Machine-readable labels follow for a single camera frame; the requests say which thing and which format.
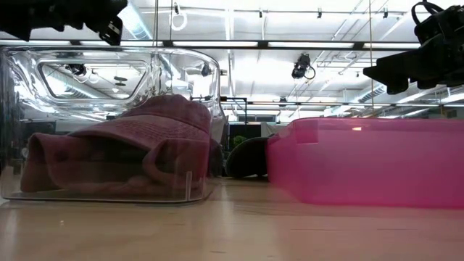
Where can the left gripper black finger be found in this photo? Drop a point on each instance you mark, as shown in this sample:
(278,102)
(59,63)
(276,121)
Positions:
(108,30)

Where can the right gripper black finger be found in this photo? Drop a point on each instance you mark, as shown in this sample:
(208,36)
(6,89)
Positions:
(398,61)
(384,76)

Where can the clear plastic bin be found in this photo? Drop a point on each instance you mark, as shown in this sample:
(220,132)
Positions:
(90,72)

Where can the pink-red plastic bin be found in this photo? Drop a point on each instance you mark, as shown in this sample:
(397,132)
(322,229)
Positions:
(362,166)

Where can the maroon baseball cap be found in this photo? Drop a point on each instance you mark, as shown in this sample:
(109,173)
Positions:
(145,130)

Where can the dark grey baseball cap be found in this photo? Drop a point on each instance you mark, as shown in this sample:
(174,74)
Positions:
(248,159)

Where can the black metal pipe stand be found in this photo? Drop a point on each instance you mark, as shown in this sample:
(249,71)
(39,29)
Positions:
(246,108)

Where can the small round potted shrub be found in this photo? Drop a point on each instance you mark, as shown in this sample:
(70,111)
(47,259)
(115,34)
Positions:
(239,141)

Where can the silver spiral air duct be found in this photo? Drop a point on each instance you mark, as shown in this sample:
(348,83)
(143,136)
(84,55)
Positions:
(137,23)

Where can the black ceiling light rail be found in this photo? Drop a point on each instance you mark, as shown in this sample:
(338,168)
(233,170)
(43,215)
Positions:
(217,44)

